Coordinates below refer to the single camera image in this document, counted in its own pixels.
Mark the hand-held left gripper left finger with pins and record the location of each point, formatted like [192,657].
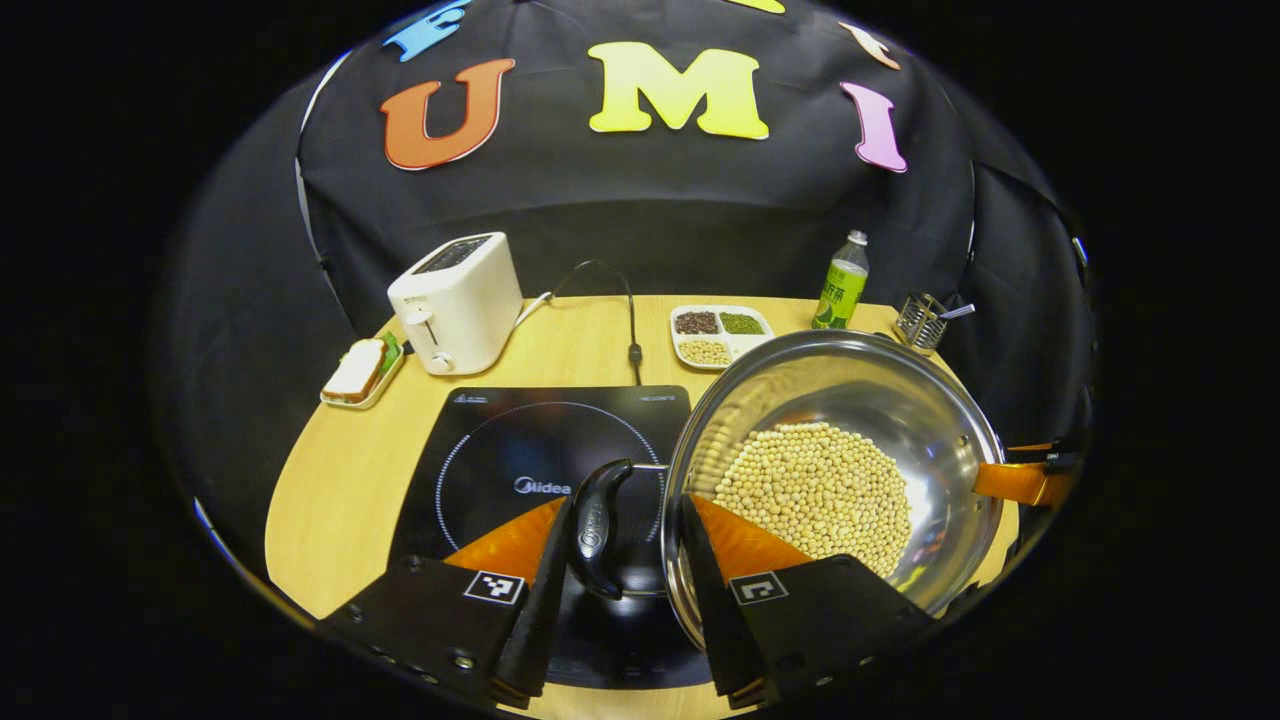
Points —
[545,620]

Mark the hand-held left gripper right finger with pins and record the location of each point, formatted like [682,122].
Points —
[705,600]

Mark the white toaster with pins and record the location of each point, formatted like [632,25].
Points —
[460,300]

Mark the pile of soybeans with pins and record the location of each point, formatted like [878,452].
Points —
[810,490]

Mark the sandwich on small tray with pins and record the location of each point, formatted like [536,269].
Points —
[357,372]

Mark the black induction cooktop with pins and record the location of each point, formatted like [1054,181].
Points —
[500,440]

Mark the green drink bottle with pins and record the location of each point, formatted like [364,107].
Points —
[840,290]

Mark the white divided dish of beans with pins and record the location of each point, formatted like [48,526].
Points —
[715,335]

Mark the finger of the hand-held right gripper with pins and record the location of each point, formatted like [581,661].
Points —
[1015,482]
[1030,448]

